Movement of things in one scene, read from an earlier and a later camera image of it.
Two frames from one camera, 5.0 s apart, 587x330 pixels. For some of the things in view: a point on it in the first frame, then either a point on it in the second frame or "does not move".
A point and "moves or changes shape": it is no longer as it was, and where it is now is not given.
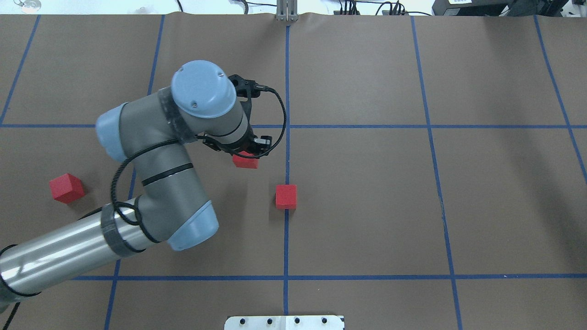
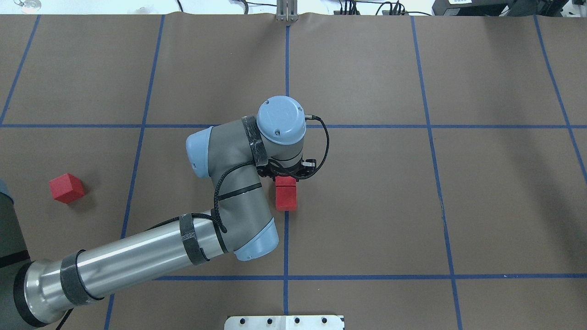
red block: [66, 188] does not move
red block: [242, 162] moves or changes shape
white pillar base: [284, 322] does not move
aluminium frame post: [287, 10] does not move
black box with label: [470, 8] does not move
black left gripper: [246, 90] → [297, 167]
